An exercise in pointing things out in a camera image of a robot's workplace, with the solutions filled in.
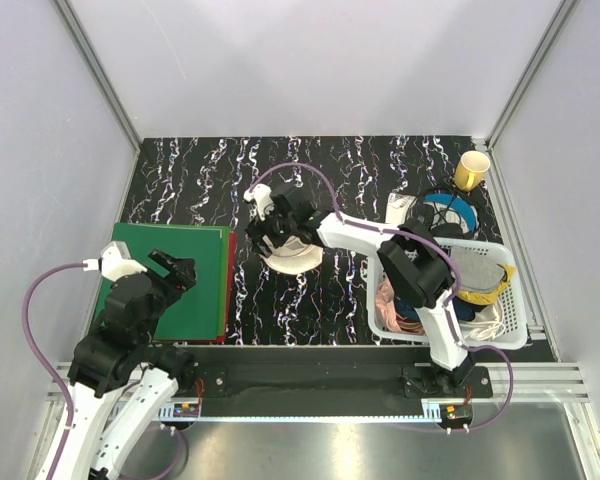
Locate white plastic laundry basket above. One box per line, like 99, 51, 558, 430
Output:
367, 236, 529, 351

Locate white packet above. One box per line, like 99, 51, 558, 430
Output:
385, 192, 415, 227

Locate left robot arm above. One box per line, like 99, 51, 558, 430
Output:
45, 241, 197, 479

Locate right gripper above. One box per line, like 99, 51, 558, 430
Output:
244, 204, 296, 260

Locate yellow garment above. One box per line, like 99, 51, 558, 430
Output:
457, 264, 517, 306

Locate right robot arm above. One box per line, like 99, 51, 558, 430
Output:
244, 184, 475, 397

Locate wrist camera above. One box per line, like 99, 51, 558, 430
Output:
243, 183, 274, 220
82, 241, 147, 282

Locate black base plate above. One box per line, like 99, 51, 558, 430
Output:
186, 346, 493, 421

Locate pink garment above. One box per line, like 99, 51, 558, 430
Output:
375, 279, 424, 336

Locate green folder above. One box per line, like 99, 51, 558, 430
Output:
111, 223, 235, 343

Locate black headphones with cable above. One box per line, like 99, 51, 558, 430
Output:
406, 184, 482, 240

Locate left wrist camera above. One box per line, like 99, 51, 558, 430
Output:
82, 241, 147, 282

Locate navy blue garment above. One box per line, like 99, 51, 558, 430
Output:
394, 297, 477, 322

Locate yellow mug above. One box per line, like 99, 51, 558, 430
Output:
454, 150, 491, 192

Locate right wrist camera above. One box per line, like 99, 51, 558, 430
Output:
243, 183, 274, 220

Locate blue tape roll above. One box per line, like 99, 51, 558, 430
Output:
425, 193, 479, 231

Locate red folder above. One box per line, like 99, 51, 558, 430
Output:
216, 231, 237, 343

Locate white mesh laundry bag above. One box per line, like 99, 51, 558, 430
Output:
262, 236, 323, 275

